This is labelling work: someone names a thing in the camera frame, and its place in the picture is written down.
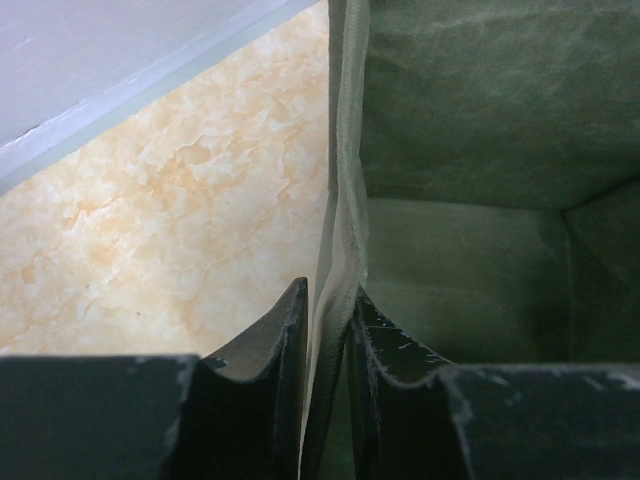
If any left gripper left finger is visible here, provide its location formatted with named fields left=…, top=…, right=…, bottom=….
left=1, top=278, right=308, bottom=479

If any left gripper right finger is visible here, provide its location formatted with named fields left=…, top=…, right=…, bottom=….
left=347, top=292, right=639, bottom=479

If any green canvas bag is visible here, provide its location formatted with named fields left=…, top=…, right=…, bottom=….
left=299, top=1, right=639, bottom=479

